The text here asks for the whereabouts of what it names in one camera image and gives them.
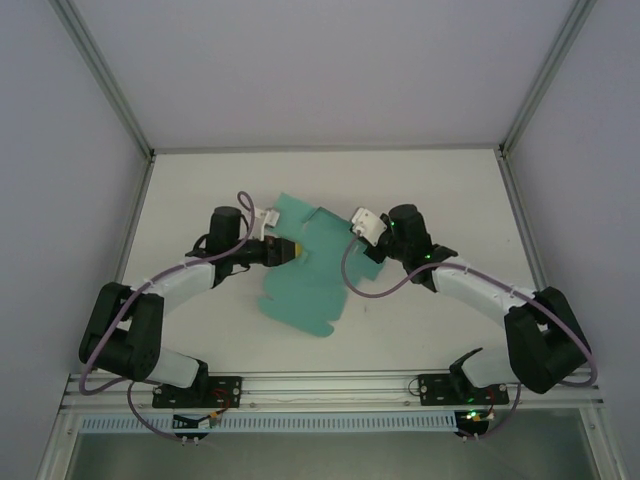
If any teal corrugated cardboard box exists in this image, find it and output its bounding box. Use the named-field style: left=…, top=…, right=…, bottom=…
left=257, top=192, right=386, bottom=340

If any grey metal panel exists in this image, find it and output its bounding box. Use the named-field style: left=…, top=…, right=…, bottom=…
left=64, top=432, right=601, bottom=480

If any aluminium table edge rail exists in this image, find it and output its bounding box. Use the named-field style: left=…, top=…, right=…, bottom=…
left=152, top=142, right=504, bottom=156
left=88, top=154, right=157, bottom=375
left=499, top=153, right=551, bottom=296

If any aluminium mounting rail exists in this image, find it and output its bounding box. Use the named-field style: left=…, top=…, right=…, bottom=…
left=59, top=370, right=606, bottom=414

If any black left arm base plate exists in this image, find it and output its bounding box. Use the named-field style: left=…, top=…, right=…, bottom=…
left=151, top=374, right=245, bottom=409

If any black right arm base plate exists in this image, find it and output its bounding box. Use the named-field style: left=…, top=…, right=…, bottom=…
left=418, top=372, right=510, bottom=407

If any pale slotted cable duct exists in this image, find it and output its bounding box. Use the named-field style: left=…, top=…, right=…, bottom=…
left=79, top=412, right=459, bottom=434

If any small wired connector board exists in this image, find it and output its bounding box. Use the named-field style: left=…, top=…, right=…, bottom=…
left=172, top=410, right=224, bottom=445
left=455, top=408, right=496, bottom=442

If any aluminium frame post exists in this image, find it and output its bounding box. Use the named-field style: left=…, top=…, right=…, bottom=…
left=498, top=0, right=599, bottom=161
left=49, top=0, right=155, bottom=161

